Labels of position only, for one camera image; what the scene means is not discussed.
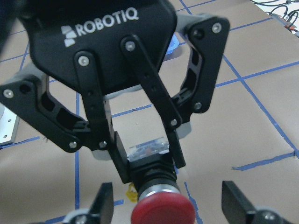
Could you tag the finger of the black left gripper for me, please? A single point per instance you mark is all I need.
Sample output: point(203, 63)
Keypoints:
point(206, 35)
point(27, 95)

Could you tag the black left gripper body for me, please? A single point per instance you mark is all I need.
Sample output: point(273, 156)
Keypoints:
point(58, 29)

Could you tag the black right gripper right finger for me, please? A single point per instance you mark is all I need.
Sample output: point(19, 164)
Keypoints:
point(235, 206)

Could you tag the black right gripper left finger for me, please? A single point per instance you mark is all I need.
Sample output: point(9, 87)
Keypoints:
point(102, 208)

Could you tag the red emergency stop button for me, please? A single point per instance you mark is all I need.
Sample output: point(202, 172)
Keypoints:
point(159, 199)

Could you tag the blue plastic tray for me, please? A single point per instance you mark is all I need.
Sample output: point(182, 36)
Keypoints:
point(173, 45)

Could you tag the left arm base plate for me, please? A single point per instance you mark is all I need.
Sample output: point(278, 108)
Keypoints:
point(9, 122)

